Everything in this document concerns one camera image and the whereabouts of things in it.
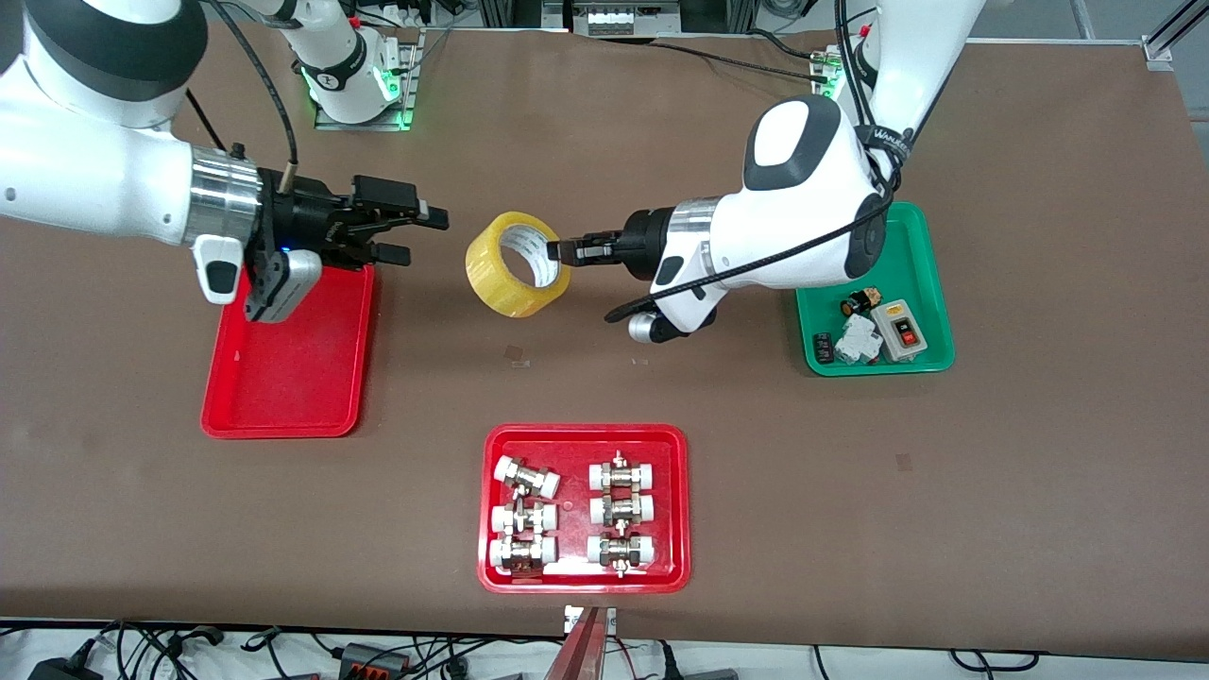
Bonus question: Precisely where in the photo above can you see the red metal bar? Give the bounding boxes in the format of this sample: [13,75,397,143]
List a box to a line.
[543,609,605,680]

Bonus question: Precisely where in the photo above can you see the black box orange connectors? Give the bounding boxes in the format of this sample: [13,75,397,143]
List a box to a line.
[338,642,414,677]

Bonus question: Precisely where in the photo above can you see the black cable on table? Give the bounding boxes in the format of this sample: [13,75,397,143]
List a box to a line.
[650,40,821,82]

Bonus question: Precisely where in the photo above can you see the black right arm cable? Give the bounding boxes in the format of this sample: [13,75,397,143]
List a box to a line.
[184,0,301,180]

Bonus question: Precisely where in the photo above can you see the aluminium right arm base plate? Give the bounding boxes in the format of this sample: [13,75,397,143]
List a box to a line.
[315,28,422,131]

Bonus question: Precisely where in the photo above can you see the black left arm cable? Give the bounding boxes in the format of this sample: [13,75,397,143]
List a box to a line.
[604,0,915,327]

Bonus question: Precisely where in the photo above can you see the red tray holding valves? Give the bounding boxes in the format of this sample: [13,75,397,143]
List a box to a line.
[477,423,691,595]

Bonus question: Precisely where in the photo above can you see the aluminium frame profile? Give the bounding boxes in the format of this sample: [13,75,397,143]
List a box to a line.
[1141,0,1209,69]

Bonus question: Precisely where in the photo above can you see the black power adapter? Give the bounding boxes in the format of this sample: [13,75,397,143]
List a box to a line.
[26,654,105,680]

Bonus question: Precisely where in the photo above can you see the empty red plastic tray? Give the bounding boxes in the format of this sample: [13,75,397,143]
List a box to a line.
[200,264,376,441]

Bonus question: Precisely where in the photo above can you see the green plastic tray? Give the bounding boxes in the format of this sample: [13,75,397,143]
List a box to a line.
[795,202,957,378]

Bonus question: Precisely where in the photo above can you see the yellow packing tape roll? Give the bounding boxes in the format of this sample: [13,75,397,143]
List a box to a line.
[465,211,573,319]

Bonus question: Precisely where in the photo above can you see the tilted metal valve white caps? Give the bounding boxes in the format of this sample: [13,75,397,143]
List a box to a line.
[495,455,562,500]

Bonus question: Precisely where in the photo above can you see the aluminium left arm base plate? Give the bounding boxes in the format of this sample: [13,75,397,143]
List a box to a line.
[810,42,875,100]

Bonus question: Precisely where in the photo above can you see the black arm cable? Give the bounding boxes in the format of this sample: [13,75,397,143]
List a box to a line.
[184,0,301,180]
[604,0,915,327]

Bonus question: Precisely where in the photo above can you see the white circuit breaker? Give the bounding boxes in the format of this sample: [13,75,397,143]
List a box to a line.
[834,314,884,366]

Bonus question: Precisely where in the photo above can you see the grey switch box red button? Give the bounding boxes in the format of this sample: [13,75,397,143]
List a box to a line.
[871,299,928,364]

